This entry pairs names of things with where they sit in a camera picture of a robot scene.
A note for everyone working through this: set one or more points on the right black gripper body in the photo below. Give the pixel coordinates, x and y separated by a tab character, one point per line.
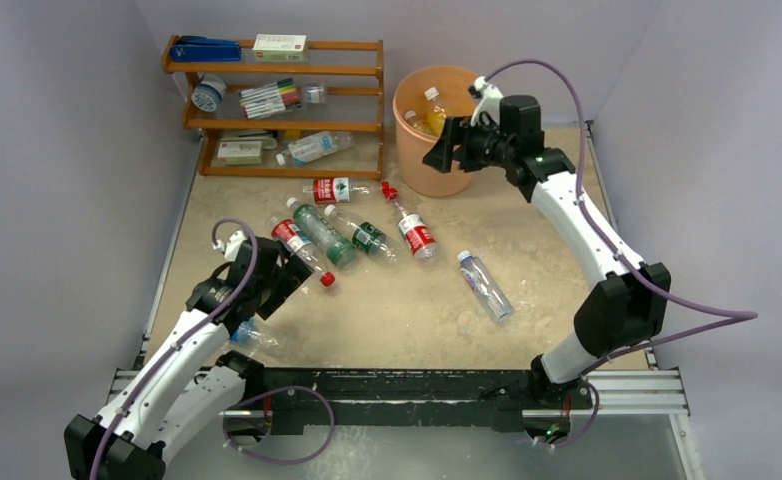
461	140

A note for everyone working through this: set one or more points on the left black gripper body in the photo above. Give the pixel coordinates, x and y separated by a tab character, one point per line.
273	291

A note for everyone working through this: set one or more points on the yellow juice bottle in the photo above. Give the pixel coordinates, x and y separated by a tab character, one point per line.
436	124

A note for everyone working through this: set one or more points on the clear plastic bottle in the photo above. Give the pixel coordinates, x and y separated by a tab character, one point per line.
435	104

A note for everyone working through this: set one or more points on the orange red tea bottle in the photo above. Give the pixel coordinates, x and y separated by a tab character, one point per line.
417	122

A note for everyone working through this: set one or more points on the clear bottle blue label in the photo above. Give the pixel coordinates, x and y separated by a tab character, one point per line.
256	337

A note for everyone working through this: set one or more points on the red label bottle red cap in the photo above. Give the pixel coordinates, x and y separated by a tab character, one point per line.
411	226

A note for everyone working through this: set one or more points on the clear bottle purple label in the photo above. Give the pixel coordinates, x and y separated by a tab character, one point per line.
484	287

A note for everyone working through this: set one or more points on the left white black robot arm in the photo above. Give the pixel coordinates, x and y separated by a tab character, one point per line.
139	432

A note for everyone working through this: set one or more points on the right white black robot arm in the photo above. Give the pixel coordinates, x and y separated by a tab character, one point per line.
626	303

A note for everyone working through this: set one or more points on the red label bottle left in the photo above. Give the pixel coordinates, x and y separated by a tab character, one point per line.
283	228

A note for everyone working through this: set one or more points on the green tinted plastic bottle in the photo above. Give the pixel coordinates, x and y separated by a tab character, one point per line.
335	247

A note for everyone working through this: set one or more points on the dark green label clear bottle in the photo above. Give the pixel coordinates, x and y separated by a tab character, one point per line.
365	236

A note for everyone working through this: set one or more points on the red label bottle near shelf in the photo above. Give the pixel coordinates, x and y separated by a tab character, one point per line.
334	190

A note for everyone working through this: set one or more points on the clear bottle on shelf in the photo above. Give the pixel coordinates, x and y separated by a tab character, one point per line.
313	147

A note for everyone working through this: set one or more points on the white box on bottom shelf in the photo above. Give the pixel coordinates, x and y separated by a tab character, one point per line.
240	152

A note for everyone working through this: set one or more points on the small clear jar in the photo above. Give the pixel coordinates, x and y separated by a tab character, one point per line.
314	94

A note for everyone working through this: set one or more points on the wooden three-tier shelf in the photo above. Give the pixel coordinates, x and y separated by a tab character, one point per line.
353	73

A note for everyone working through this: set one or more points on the pack of coloured markers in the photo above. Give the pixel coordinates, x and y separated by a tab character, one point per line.
269	100

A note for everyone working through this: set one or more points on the blue white tape roll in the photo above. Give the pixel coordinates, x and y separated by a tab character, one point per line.
208	95

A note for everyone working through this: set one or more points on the white green small box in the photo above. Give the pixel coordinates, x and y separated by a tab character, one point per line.
280	48

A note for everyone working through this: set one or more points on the blue stapler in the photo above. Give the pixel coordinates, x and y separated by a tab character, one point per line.
198	49

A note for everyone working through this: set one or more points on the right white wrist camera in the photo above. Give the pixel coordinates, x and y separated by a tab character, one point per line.
487	98

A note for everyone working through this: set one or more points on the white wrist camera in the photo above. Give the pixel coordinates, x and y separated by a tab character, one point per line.
231	248
487	98

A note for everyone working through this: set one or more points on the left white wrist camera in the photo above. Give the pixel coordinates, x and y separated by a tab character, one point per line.
231	248

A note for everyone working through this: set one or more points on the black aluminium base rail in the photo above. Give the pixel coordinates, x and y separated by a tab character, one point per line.
501	400

